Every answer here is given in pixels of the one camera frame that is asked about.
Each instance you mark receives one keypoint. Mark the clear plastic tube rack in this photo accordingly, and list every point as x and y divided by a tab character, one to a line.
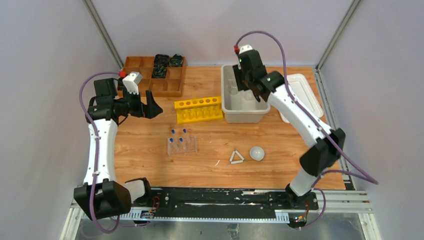
191	147

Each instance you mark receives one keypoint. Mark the grey plastic bin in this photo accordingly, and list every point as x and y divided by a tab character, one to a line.
237	110

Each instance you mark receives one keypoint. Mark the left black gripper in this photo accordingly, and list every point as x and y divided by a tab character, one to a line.
139	106

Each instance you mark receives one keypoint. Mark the white porcelain dish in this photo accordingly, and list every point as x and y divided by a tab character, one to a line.
257	153

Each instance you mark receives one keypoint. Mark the wooden compartment tray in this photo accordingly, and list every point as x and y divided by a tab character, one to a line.
163	79

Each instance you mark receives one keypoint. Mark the white clay triangle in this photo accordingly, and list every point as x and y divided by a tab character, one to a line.
236	158

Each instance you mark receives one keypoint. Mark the small glass beaker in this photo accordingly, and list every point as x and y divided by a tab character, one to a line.
248	96

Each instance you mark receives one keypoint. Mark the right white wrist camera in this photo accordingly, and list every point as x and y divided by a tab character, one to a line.
245	48

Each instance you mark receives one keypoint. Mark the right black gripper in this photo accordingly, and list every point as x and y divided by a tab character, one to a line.
238	72

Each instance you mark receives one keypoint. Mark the yellow test tube rack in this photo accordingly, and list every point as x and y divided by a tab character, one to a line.
198	110

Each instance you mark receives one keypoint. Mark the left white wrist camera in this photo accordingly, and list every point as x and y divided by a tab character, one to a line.
131	82

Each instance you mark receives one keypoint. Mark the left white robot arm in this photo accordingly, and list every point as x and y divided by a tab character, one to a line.
101	196

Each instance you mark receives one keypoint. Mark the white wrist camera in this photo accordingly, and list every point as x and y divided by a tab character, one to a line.
131	82
245	48

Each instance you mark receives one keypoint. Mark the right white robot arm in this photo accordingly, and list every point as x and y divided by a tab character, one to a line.
324	143

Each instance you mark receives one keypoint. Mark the white plastic bin lid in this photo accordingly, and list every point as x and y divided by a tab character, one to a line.
303	91

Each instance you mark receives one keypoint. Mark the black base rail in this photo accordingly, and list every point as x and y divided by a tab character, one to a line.
227	205

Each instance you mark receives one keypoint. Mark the small glass flask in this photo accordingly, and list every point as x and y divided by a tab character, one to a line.
232	88

